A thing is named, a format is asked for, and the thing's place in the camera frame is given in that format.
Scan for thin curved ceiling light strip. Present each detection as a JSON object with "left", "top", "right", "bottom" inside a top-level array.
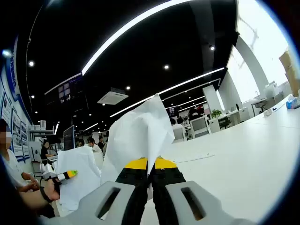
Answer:
[{"left": 109, "top": 67, "right": 225, "bottom": 118}]

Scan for group of white office chairs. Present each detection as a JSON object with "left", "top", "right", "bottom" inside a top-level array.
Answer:
[{"left": 172, "top": 114, "right": 232, "bottom": 143}]

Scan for blue tissue pack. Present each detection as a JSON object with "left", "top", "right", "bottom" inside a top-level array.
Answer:
[{"left": 285, "top": 97, "right": 300, "bottom": 110}]

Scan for person's left hand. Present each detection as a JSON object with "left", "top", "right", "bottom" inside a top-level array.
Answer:
[{"left": 44, "top": 178, "right": 61, "bottom": 201}]

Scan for wide curved ceiling light strip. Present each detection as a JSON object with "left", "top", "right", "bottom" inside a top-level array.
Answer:
[{"left": 81, "top": 0, "right": 195, "bottom": 75}]

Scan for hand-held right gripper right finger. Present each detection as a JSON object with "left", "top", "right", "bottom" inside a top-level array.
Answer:
[{"left": 150, "top": 157, "right": 256, "bottom": 225}]

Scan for red hanging display screen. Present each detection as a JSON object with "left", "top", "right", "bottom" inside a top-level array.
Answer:
[{"left": 165, "top": 106, "right": 179, "bottom": 117}]

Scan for white printing paper sheet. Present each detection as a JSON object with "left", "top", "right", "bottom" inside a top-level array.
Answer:
[{"left": 100, "top": 93, "right": 176, "bottom": 186}]

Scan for metal sink stand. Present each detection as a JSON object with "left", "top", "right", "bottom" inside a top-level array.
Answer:
[{"left": 250, "top": 82, "right": 284, "bottom": 115}]

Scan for black wrist strap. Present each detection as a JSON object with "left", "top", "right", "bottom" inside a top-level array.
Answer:
[{"left": 39, "top": 186, "right": 53, "bottom": 203}]

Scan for dark hanging display screen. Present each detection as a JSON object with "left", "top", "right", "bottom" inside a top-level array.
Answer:
[{"left": 44, "top": 72, "right": 84, "bottom": 106}]

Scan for brown cardboard box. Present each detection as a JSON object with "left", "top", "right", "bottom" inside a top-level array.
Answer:
[{"left": 278, "top": 48, "right": 300, "bottom": 97}]

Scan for ceiling air conditioner unit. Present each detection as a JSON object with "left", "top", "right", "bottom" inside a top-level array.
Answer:
[{"left": 97, "top": 87, "right": 129, "bottom": 105}]

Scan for white shelf rack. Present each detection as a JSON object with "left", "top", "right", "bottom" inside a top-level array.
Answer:
[{"left": 27, "top": 120, "right": 59, "bottom": 162}]

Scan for tilted monitor on stand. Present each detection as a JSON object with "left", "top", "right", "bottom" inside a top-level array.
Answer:
[{"left": 63, "top": 125, "right": 75, "bottom": 151}]

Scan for blue white wall display boards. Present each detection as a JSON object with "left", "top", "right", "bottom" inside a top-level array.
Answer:
[{"left": 0, "top": 35, "right": 33, "bottom": 162}]

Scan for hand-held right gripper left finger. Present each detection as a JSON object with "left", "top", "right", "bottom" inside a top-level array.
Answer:
[{"left": 38, "top": 157, "right": 150, "bottom": 225}]

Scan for bundle of white printing papers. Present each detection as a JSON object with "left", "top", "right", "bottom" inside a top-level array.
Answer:
[{"left": 56, "top": 146, "right": 103, "bottom": 211}]

